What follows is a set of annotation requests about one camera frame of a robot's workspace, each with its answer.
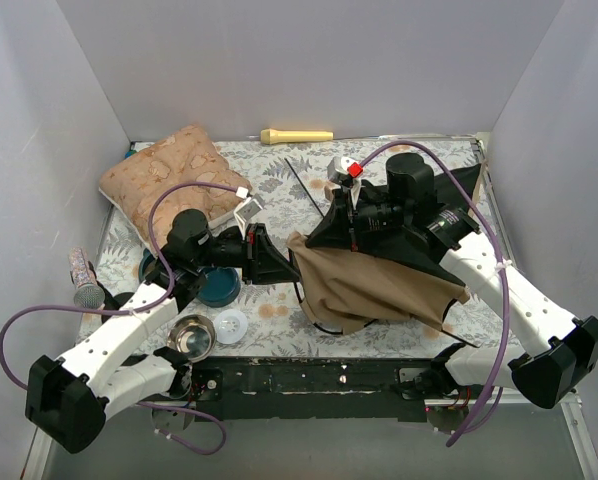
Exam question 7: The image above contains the black microphone stand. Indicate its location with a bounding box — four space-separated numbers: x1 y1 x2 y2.
97 282 134 311

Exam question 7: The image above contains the clear plastic lid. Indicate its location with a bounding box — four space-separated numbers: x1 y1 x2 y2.
213 309 248 345

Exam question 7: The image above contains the aluminium frame rail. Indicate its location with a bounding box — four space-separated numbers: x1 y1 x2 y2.
21 362 598 480

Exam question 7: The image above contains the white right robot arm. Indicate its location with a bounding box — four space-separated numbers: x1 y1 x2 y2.
296 152 598 409

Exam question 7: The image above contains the teal double pet feeder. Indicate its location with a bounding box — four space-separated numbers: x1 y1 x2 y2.
138 249 241 310

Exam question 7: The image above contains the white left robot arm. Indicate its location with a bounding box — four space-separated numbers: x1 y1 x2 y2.
25 209 299 453

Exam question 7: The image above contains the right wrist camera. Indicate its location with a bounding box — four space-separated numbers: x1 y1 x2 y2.
327 156 363 192

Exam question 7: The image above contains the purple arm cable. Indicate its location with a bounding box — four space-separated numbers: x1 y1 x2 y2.
358 140 510 447
0 182 245 454

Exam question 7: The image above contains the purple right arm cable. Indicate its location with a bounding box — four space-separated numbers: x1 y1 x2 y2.
358 140 510 447

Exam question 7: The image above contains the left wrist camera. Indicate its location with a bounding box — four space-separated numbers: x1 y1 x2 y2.
233 187 264 237

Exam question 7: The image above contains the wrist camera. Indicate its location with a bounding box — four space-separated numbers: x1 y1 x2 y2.
327 156 363 192
233 187 264 237

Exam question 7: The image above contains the peach patterned pillow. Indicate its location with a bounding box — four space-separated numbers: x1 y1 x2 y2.
99 124 252 248

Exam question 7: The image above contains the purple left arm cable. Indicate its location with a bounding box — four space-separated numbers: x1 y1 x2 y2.
0 182 245 454

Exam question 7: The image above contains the stainless steel bowl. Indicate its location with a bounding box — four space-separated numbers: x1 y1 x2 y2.
166 314 216 363

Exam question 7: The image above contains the floral table mat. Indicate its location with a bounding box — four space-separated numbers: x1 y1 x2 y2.
90 138 502 358

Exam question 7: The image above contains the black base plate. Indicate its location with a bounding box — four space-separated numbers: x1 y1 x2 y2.
168 357 482 428

